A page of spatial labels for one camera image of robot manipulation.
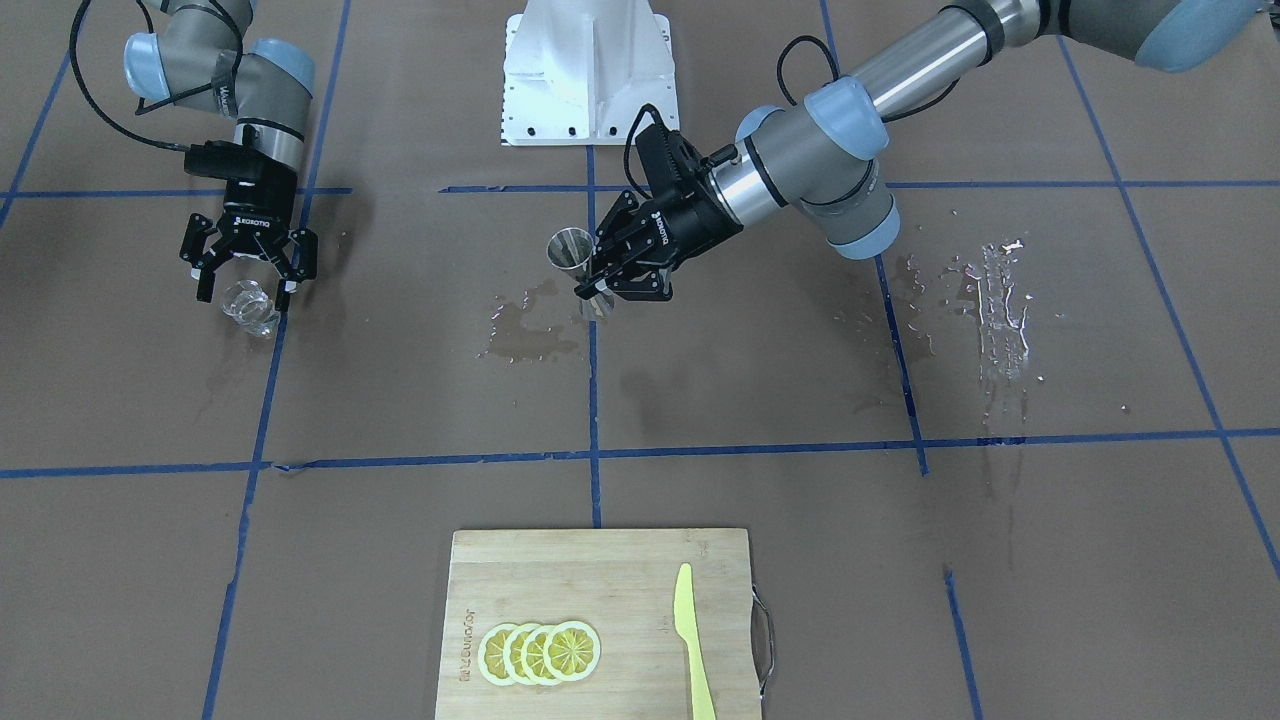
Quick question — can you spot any clear glass cup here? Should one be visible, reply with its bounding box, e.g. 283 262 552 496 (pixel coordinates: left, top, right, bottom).
220 279 280 338

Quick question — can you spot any steel jigger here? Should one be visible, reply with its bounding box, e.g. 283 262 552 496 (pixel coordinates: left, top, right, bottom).
547 227 614 320

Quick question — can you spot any bamboo cutting board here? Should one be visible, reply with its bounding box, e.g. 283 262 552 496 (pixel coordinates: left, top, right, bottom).
435 528 763 719

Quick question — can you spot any yellow plastic knife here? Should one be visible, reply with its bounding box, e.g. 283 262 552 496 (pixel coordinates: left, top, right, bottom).
673 562 716 719

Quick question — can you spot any lemon slice four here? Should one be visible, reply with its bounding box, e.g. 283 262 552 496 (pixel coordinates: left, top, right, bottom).
543 620 602 682

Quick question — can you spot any lemon slice two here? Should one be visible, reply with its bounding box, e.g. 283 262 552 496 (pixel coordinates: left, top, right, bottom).
502 623 540 685

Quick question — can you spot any lemon slice three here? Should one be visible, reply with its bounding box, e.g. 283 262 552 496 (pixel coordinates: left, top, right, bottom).
520 625 561 685

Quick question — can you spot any lemon slice one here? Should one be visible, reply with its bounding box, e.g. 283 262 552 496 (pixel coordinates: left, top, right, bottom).
479 623 518 687

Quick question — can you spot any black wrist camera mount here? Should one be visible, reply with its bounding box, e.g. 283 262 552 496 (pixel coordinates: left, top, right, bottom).
183 141 256 182

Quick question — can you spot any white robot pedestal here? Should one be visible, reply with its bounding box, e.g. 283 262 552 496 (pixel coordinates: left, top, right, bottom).
500 1 680 147

